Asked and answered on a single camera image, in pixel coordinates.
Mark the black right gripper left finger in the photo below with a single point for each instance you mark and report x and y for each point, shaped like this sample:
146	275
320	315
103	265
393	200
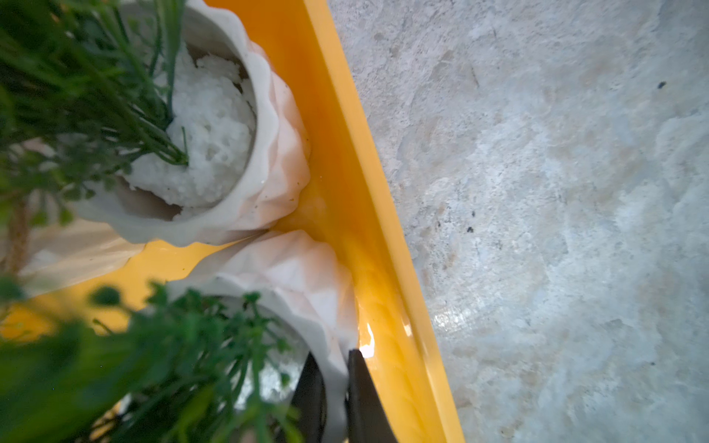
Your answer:
309	401

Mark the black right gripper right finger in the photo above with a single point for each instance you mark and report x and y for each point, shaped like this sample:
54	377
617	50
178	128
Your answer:
367	420

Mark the pink flower plant back pot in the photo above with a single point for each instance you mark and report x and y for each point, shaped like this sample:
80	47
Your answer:
215	357

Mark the yellow plastic storage tray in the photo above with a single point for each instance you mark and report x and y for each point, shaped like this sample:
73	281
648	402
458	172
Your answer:
312	168

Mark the orange flower plant white pot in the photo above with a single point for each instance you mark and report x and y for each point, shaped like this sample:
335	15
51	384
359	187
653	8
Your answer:
90	95

